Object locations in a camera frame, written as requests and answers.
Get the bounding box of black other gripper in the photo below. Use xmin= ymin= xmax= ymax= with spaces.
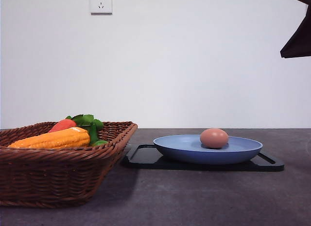
xmin=280 ymin=0 xmax=311 ymax=58

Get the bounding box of brown egg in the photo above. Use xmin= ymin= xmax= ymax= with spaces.
xmin=200 ymin=128 xmax=229 ymax=149

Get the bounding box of blue plate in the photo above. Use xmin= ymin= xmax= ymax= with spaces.
xmin=153 ymin=135 xmax=263 ymax=165

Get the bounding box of brown wicker basket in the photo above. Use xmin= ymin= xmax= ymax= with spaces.
xmin=0 ymin=121 xmax=138 ymax=209

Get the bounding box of black serving tray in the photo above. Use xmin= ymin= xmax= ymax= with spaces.
xmin=121 ymin=144 xmax=285 ymax=172

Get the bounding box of green leafy toy vegetable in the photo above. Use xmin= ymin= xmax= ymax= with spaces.
xmin=66 ymin=114 xmax=108 ymax=146

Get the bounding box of small green toy vegetable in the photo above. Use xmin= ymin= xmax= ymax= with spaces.
xmin=92 ymin=140 xmax=109 ymax=146

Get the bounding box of yellow toy corn cob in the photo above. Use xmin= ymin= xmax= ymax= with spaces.
xmin=8 ymin=127 xmax=90 ymax=149

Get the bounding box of orange toy carrot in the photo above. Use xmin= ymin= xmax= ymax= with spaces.
xmin=48 ymin=119 xmax=77 ymax=133

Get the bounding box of white wall power socket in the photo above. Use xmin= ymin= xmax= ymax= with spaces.
xmin=89 ymin=0 xmax=113 ymax=16

